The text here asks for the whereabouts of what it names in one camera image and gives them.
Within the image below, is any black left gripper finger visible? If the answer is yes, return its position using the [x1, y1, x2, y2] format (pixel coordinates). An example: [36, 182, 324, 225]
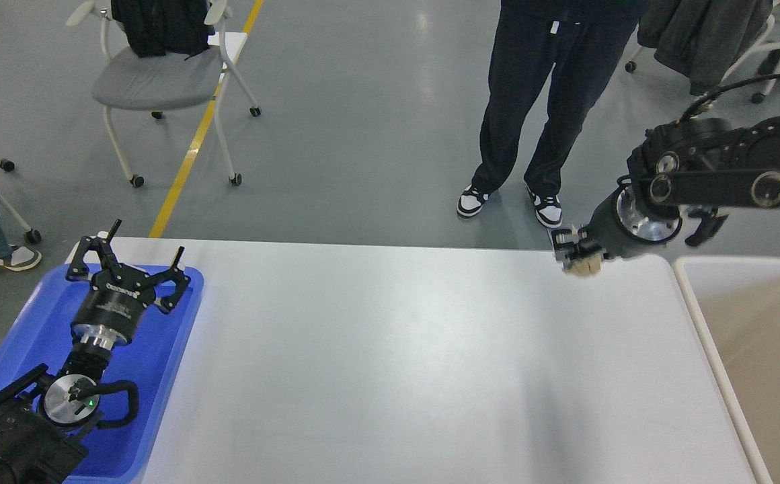
[65, 218, 122, 282]
[137, 246, 191, 315]

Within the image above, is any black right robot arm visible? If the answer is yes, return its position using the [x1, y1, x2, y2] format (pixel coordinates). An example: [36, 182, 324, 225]
[551, 74, 780, 276]

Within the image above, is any standing person in black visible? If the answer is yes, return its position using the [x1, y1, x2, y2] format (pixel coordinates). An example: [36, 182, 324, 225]
[457, 1, 650, 229]

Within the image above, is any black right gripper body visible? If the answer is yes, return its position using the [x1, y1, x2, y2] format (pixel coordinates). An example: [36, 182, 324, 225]
[586, 186, 683, 258]

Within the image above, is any beige plastic bin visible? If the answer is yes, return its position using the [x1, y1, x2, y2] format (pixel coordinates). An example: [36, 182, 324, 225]
[673, 256, 780, 483]

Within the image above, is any beige paper ball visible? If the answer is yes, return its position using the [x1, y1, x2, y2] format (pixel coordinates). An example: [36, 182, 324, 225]
[563, 261, 602, 278]

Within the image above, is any blue plastic tray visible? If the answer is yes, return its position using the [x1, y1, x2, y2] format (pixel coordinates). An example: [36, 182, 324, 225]
[0, 266, 204, 483]

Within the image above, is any black backpack on chair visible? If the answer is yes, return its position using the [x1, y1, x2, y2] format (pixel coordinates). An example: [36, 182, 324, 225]
[110, 1, 215, 58]

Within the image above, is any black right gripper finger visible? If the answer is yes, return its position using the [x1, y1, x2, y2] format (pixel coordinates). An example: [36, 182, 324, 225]
[685, 208, 729, 247]
[551, 227, 603, 270]

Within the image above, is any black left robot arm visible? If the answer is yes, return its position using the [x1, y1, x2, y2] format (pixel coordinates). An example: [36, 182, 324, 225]
[0, 232, 203, 483]

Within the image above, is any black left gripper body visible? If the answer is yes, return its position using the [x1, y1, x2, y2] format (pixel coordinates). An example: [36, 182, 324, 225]
[71, 266, 150, 348]

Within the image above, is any grey white wheeled chair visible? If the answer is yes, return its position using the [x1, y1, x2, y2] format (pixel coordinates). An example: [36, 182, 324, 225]
[67, 1, 262, 188]

